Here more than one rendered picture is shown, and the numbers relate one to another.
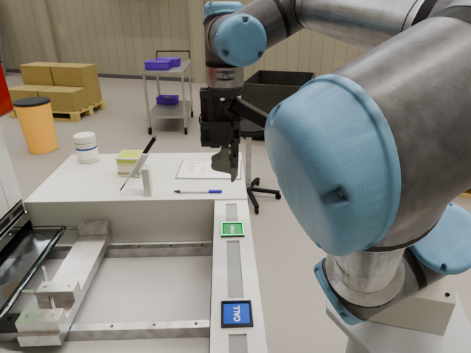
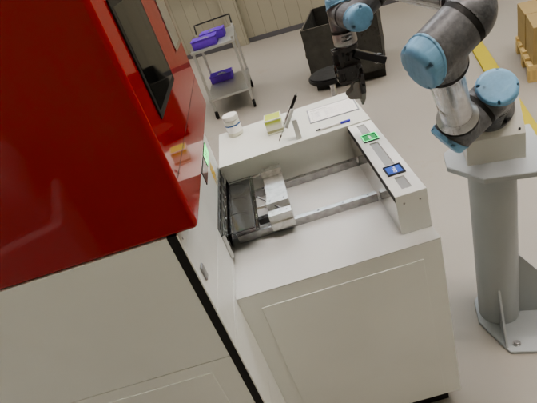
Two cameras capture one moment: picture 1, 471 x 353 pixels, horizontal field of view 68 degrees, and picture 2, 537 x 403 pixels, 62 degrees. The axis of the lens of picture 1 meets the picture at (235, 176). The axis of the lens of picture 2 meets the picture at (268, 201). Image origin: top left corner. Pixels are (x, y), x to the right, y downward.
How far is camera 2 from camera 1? 0.85 m
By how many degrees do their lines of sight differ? 8
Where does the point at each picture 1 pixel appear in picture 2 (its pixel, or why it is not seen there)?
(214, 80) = (340, 42)
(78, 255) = (272, 187)
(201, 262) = (352, 171)
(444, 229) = (495, 82)
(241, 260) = (384, 149)
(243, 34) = (360, 14)
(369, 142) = (434, 49)
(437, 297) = (514, 132)
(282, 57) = not seen: outside the picture
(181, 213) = (326, 144)
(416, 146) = (447, 45)
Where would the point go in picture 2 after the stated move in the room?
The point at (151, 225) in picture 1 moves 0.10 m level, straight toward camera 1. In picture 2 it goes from (307, 159) to (317, 169)
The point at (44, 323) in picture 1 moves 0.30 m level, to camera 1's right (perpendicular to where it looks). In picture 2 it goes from (284, 213) to (373, 186)
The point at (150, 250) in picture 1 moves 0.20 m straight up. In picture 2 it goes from (313, 174) to (300, 129)
